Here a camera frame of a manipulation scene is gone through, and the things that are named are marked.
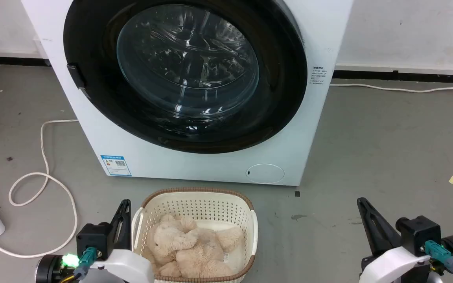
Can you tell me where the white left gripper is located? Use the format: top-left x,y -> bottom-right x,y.
88,199 -> 155,283

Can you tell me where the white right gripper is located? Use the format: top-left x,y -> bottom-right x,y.
357,197 -> 432,283

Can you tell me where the white front-load washing machine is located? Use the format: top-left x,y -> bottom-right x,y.
21,0 -> 355,187

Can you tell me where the black round glass washer door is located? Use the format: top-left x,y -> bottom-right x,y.
63,0 -> 308,154

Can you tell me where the blue energy label sticker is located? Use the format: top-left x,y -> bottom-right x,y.
100,154 -> 132,177

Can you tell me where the beige plush teddy bear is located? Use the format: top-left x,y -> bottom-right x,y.
148,214 -> 245,279

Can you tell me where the cream perforated laundry basket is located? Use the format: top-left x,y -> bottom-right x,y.
131,187 -> 258,283

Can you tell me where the round white filter cover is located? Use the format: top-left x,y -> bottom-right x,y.
245,163 -> 285,184

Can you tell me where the small printed text sticker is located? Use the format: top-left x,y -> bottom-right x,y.
310,66 -> 327,85

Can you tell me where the teal plug left cable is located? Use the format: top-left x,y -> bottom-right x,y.
67,247 -> 98,283

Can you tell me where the teal plug cable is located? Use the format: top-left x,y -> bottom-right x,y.
424,241 -> 453,283
67,247 -> 98,283

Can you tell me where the teal plug right cable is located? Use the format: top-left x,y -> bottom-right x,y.
424,241 -> 453,283

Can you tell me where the white looped power cable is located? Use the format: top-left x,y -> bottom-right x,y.
0,119 -> 79,259

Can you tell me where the white thin floor cable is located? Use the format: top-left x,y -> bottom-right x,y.
330,78 -> 453,94

